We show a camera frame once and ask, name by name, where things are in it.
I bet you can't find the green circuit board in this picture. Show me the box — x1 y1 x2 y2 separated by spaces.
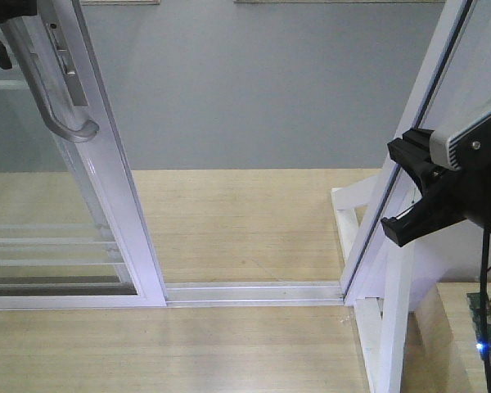
466 291 491 366

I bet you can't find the grey door lock plate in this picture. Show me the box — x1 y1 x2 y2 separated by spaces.
40 1 88 107

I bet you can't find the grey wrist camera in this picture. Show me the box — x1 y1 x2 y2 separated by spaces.
429 98 491 171

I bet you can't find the aluminium floor track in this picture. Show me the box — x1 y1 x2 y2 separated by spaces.
166 281 344 308

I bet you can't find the white wall panel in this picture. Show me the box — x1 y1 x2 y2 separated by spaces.
412 1 491 305

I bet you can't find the white door frame post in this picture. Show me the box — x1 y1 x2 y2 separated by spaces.
331 1 474 306

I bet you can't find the white triangular support bracket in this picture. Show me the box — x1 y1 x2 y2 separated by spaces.
331 176 415 392

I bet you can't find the white framed sliding glass door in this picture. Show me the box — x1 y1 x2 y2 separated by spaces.
0 1 166 310

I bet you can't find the grey metal door handle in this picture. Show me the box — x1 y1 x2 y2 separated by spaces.
0 18 99 143

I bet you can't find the light wooden base board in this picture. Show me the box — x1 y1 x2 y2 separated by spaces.
0 169 374 392

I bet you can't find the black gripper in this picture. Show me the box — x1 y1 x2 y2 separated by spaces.
381 128 491 247

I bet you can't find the light wooden box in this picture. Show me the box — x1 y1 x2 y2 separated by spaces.
401 282 487 392

